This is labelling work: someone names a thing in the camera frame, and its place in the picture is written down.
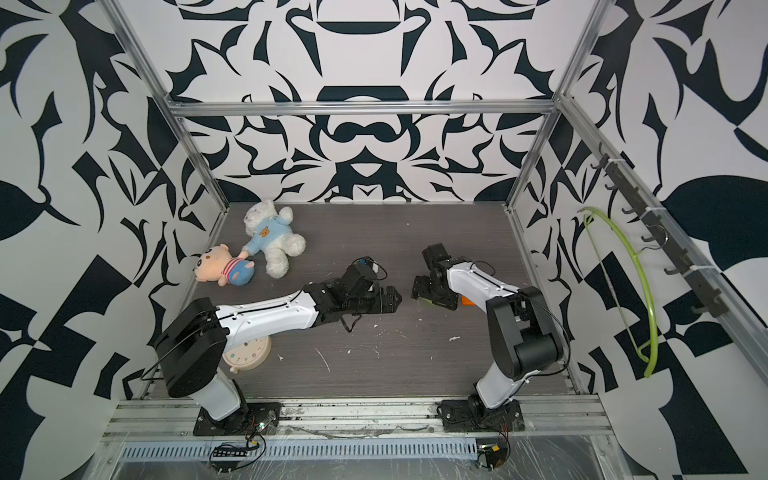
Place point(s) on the green hoop hanger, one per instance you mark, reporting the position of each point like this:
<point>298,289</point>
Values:
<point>627,284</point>

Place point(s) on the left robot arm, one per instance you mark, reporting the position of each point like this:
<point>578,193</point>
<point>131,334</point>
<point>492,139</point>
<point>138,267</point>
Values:
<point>191,348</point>

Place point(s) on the black connector box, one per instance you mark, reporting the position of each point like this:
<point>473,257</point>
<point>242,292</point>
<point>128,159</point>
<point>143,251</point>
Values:
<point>491,457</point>
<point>228,457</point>

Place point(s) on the black hook rack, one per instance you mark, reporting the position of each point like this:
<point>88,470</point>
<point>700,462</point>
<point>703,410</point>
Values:
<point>661,235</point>

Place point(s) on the aluminium frame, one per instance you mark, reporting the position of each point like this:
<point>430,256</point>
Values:
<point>390,126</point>

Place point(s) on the cream round toy clock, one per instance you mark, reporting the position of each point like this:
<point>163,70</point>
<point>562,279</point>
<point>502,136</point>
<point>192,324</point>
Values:
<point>249,355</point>

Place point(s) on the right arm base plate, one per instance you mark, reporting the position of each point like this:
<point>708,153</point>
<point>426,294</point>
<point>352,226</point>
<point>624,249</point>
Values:
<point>471,415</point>

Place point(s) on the white teddy bear blue shirt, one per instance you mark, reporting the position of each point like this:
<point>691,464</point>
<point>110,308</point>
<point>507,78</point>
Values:
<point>270,233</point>

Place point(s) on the white cable duct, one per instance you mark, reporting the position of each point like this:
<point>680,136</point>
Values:
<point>305,450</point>

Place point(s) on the black connector box left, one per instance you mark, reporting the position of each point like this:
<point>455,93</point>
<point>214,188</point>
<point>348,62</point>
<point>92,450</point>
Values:
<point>228,457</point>

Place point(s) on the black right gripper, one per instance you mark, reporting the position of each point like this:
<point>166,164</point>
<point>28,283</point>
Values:
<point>420,288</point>

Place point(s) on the pink doll plush toy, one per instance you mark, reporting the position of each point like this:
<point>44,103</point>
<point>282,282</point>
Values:
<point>218,265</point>

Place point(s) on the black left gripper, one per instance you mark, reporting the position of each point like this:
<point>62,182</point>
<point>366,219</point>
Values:
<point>381,305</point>

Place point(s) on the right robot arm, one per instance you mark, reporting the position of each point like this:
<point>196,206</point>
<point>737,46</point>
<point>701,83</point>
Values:
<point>525,338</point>

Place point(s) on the black connector box right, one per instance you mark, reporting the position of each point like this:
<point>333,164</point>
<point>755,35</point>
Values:
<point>491,457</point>

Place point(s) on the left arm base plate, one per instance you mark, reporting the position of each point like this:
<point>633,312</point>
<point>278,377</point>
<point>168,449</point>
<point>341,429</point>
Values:
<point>253,417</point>

